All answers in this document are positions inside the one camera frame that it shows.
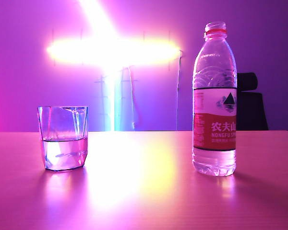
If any clear water bottle red label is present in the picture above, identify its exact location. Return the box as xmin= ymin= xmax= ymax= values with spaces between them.
xmin=192 ymin=21 xmax=239 ymax=177

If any horizontal glowing light bar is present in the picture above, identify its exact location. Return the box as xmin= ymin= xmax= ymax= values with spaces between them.
xmin=46 ymin=37 xmax=181 ymax=66

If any clear faceted drinking glass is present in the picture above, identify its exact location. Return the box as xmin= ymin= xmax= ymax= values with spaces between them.
xmin=37 ymin=105 xmax=89 ymax=172

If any black office chair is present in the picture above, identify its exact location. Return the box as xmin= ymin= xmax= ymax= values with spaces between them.
xmin=236 ymin=71 xmax=269 ymax=131

